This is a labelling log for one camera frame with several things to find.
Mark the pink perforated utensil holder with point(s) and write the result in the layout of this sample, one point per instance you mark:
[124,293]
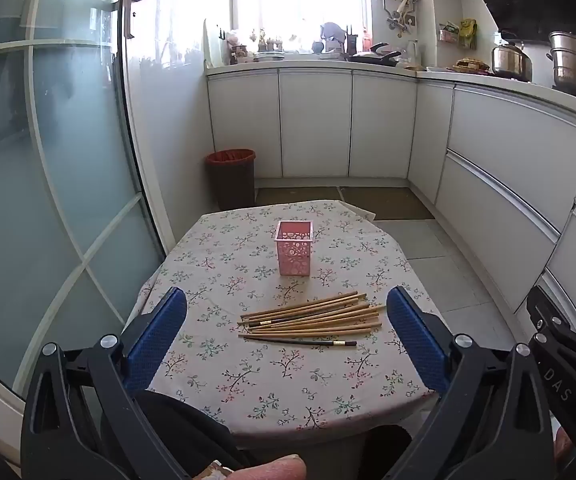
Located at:
[295,255]

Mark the black utensil stand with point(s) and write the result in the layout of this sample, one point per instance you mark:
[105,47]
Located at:
[351,42]

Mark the person's left hand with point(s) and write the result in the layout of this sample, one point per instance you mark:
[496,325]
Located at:
[273,469]

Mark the white door base cabinet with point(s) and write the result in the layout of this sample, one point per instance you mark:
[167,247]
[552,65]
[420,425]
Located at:
[313,125]

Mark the water heater pipes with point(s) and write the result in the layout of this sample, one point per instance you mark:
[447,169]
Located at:
[402,10]

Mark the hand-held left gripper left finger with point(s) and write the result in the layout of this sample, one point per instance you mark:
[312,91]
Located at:
[158,332]

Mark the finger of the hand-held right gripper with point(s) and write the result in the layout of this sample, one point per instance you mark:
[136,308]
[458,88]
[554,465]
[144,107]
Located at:
[548,312]

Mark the floral tablecloth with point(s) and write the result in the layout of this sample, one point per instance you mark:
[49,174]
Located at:
[218,270]

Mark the pile of wooden chopsticks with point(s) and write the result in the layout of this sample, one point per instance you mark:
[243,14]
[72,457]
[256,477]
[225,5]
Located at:
[318,317]

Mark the person's right hand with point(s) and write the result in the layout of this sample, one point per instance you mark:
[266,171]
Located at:
[563,447]

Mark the small stainless steel pot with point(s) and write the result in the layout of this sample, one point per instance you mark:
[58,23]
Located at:
[512,62]

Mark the small potted plants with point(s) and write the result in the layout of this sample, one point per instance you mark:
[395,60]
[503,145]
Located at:
[263,37]

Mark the person's dark pants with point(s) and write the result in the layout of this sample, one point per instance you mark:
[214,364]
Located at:
[193,425]

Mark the red bottle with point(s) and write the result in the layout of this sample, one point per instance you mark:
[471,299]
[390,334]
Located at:
[366,42]

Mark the stacked dishes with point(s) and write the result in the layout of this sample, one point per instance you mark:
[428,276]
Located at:
[269,56]

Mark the white thermos jug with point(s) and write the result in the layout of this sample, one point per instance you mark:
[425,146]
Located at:
[413,55]

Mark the plate of food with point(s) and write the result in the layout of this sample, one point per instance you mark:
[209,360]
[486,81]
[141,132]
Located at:
[470,65]

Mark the small figurine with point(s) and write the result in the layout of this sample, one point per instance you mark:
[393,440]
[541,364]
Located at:
[239,52]

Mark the white drawer base cabinet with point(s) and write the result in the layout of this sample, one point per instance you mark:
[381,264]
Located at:
[508,160]

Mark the yellow hanging bag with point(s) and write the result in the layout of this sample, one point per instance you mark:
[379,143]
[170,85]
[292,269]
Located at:
[468,35]

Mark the wall rack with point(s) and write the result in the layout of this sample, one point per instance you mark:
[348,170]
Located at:
[449,35]

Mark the black frying pan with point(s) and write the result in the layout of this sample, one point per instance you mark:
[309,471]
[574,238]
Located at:
[373,57]

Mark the grey bag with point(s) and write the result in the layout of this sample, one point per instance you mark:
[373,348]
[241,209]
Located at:
[333,32]

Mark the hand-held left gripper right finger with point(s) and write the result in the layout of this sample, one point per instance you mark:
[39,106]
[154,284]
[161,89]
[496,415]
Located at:
[415,332]

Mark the brown trash bin red bag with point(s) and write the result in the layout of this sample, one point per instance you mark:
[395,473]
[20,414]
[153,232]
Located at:
[230,185]

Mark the frosted glass sliding door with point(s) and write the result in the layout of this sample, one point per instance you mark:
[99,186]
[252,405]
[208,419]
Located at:
[43,160]

